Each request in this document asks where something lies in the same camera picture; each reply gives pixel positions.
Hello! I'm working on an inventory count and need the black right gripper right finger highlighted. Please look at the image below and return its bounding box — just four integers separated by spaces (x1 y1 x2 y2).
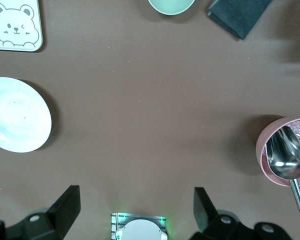
189 187 292 240

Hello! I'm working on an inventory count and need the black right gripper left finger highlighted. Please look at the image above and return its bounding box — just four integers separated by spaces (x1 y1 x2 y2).
0 185 81 240

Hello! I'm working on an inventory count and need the white round plate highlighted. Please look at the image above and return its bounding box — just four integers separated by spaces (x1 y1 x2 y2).
0 76 53 154

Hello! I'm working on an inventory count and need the pink bowl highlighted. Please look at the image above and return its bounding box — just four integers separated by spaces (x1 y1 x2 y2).
255 116 300 188

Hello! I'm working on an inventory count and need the metal scoop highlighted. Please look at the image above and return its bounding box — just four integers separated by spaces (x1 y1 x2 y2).
264 125 300 214

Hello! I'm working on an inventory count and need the cream bear print tray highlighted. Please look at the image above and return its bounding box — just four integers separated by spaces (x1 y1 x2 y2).
0 0 44 53

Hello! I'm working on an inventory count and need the dark grey folded cloth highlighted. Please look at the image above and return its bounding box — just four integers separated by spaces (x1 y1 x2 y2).
207 0 273 40

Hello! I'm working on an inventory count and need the pale green bowl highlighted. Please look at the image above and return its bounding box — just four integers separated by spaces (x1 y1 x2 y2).
147 0 196 16

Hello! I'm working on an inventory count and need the aluminium arm base plate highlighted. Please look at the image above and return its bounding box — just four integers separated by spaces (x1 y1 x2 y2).
110 212 167 240

